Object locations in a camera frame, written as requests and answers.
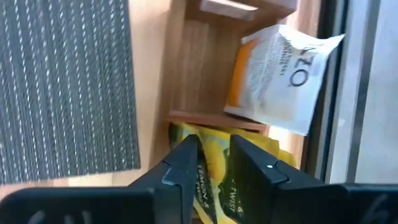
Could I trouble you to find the yellow green lemon tea packet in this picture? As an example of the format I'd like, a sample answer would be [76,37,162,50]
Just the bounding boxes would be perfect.
[169,122,200,156]
[194,126,249,224]

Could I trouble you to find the white orange Tazo tea packet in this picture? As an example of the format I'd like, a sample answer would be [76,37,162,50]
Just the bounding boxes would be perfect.
[223,24,346,137]

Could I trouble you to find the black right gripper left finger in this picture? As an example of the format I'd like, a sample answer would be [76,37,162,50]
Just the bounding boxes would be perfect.
[0,134,200,224]

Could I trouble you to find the brown wooden tea organizer box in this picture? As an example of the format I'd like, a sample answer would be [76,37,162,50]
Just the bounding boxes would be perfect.
[149,0,312,175]

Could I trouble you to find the black aluminium table frame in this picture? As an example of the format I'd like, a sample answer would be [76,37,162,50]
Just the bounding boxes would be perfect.
[304,0,351,184]

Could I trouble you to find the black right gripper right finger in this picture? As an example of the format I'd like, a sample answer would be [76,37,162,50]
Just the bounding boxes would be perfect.
[229,134,398,224]

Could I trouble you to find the dark grey woven placemat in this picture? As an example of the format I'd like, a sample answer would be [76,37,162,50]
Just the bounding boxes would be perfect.
[0,0,141,186]

